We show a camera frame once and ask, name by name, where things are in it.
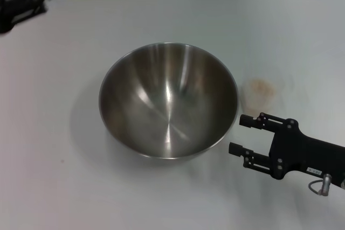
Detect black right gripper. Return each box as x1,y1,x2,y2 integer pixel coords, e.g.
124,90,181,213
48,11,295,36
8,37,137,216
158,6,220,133
228,111,345,188

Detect white rice grains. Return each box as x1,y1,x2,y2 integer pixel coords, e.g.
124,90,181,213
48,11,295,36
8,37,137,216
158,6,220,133
244,78,276,115

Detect clear plastic cup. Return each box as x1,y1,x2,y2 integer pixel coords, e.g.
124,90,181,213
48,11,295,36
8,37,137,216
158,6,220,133
238,72,288,119

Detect metal plug with cable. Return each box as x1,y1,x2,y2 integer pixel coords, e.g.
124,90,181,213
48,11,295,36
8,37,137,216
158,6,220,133
308,173,333,197

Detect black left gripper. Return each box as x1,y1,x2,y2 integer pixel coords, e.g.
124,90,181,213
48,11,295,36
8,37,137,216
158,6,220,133
0,0,66,35

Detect stainless steel mixing bowl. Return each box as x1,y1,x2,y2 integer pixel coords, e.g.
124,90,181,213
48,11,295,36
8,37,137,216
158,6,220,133
98,41,240,160

